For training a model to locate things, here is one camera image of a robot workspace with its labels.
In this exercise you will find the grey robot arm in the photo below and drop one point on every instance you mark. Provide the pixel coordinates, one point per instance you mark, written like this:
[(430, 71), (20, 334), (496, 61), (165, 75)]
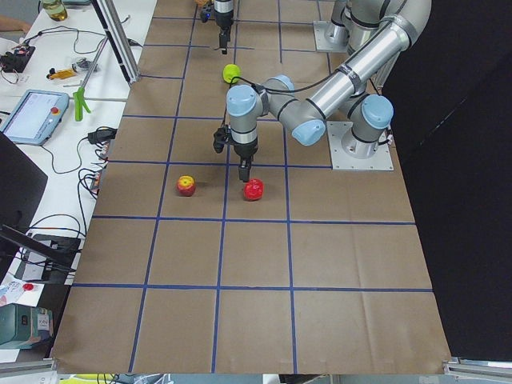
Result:
[(374, 33), (223, 9)]

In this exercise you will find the black monitor stand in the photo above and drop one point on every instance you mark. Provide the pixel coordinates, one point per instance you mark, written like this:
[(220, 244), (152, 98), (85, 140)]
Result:
[(22, 186)]

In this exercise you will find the teach pendant tablet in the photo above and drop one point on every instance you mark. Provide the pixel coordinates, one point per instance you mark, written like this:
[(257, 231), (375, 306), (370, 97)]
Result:
[(35, 117)]

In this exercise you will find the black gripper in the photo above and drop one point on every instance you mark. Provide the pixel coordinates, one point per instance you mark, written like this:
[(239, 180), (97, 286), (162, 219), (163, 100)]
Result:
[(245, 150), (223, 19)]

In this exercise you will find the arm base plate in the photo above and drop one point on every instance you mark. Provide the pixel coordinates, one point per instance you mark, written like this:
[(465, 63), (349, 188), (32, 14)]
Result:
[(330, 38), (349, 154)]

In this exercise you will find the black power adapter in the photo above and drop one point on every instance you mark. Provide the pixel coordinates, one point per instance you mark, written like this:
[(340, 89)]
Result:
[(101, 134)]

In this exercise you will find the red yellow apple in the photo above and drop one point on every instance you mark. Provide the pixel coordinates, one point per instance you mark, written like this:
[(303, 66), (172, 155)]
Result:
[(186, 186)]

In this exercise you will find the green apple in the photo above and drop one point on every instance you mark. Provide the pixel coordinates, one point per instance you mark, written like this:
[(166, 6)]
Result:
[(231, 73)]

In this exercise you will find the green storage box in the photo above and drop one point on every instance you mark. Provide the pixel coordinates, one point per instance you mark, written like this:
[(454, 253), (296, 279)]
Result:
[(22, 326)]

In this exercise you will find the green handled reacher grabber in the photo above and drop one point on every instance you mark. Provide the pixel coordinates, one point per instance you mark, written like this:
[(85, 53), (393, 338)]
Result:
[(78, 96)]

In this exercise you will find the aluminium frame post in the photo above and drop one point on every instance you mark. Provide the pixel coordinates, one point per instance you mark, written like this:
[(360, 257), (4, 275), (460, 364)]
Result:
[(111, 23)]

